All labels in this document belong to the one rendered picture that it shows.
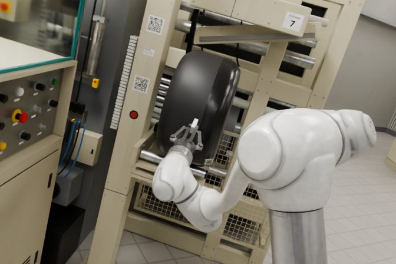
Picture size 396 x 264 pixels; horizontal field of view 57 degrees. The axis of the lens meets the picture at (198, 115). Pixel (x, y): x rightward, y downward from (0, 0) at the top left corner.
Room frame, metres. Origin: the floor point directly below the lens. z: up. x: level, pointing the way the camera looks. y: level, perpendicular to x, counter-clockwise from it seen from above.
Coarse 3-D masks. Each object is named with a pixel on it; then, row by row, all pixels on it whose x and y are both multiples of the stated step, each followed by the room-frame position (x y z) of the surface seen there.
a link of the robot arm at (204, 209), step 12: (228, 180) 0.96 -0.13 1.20; (240, 180) 0.92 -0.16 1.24; (204, 192) 1.07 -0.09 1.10; (216, 192) 1.09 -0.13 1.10; (228, 192) 0.97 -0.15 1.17; (240, 192) 0.95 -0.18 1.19; (180, 204) 1.05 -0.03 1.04; (192, 204) 1.04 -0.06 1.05; (204, 204) 1.04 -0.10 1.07; (216, 204) 1.02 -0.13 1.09; (228, 204) 0.99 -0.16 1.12; (192, 216) 1.05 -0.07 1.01; (204, 216) 1.03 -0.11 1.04; (216, 216) 1.04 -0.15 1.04; (204, 228) 1.06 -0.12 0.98; (216, 228) 1.08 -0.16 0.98
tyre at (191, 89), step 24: (192, 72) 1.59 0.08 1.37; (216, 72) 1.62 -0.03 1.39; (168, 96) 1.56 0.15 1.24; (192, 96) 1.53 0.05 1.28; (216, 96) 1.54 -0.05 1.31; (168, 120) 1.52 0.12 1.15; (192, 120) 1.51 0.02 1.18; (216, 120) 1.51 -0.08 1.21; (168, 144) 1.55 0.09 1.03; (216, 144) 1.54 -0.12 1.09
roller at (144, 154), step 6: (144, 150) 1.66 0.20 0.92; (144, 156) 1.64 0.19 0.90; (150, 156) 1.64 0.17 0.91; (156, 156) 1.64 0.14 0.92; (162, 156) 1.65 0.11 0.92; (156, 162) 1.64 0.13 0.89; (192, 168) 1.63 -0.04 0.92; (198, 168) 1.63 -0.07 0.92; (198, 174) 1.62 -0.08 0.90; (204, 174) 1.62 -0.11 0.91
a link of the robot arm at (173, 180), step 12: (168, 156) 1.12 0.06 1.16; (180, 156) 1.13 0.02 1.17; (168, 168) 1.05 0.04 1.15; (180, 168) 1.07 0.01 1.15; (156, 180) 1.02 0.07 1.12; (168, 180) 1.01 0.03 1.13; (180, 180) 1.03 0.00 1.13; (192, 180) 1.08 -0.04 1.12; (156, 192) 1.01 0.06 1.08; (168, 192) 1.00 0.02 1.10; (180, 192) 1.02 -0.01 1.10; (192, 192) 1.06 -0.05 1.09
